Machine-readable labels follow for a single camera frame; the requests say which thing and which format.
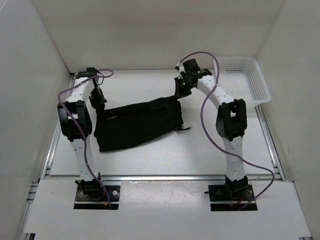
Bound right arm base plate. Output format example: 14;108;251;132
205;185;258;212

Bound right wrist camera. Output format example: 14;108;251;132
182;58;201;75

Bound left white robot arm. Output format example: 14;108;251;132
57;67;108;202

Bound aluminium frame rail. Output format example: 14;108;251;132
14;72;313;240

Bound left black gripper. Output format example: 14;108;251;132
88;87;107;112

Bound blue label sticker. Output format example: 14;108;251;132
76;71;88;78

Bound black shorts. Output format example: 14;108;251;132
94;95;186;153

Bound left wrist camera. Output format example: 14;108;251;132
86;67;99;75

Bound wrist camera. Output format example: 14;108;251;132
86;67;99;75
182;58;201;75

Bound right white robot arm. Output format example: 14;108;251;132
174;66;248;200

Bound white plastic basket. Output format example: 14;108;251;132
217;56;271;108

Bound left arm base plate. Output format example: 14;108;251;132
73;185;121;210

